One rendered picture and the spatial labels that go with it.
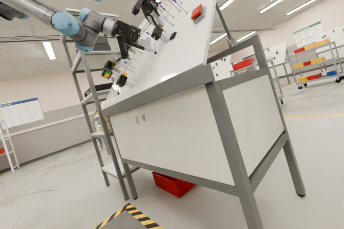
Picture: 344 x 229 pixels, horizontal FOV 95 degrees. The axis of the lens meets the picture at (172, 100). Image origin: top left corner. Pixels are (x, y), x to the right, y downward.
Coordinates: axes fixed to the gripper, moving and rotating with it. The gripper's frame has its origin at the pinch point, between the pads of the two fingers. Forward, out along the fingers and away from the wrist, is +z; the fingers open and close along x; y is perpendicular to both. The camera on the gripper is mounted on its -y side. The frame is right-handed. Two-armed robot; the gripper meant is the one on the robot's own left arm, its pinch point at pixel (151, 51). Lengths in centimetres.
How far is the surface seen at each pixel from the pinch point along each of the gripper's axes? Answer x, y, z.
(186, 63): -24.2, 7.1, 14.3
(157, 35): 3.9, 8.0, -0.3
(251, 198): -53, -21, 52
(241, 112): -31, 0, 43
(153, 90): -16.2, -12.7, 7.8
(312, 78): 296, 36, 404
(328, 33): 638, 230, 656
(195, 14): -9.6, 23.9, 11.3
